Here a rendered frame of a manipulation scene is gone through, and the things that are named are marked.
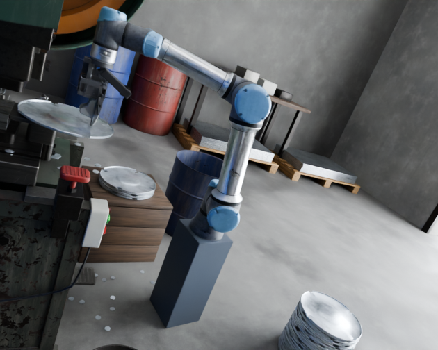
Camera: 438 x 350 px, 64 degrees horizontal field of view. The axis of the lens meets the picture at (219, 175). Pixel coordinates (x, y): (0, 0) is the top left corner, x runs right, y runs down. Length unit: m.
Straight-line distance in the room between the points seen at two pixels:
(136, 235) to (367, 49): 5.03
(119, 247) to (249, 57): 3.70
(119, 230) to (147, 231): 0.15
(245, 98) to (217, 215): 0.42
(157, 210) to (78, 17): 0.92
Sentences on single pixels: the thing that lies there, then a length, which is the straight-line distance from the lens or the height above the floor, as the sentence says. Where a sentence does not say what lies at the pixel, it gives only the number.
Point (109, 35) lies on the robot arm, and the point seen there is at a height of 1.08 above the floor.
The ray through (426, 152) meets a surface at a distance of 5.37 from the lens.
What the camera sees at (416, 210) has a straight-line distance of 5.30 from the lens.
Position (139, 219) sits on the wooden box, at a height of 0.27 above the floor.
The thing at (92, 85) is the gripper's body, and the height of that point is 0.92.
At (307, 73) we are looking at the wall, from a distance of 5.57.
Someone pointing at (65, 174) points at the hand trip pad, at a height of 0.76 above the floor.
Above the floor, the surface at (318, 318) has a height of 0.26.
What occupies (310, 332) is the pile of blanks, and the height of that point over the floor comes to 0.22.
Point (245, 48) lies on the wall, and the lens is 4.99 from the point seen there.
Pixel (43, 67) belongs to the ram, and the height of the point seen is 0.93.
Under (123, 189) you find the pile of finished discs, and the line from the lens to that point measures 1.75.
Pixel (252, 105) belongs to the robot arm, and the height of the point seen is 1.03.
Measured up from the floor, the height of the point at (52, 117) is 0.79.
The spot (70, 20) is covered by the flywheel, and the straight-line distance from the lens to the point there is 1.51.
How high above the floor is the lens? 1.15
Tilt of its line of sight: 19 degrees down
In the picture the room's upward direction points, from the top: 21 degrees clockwise
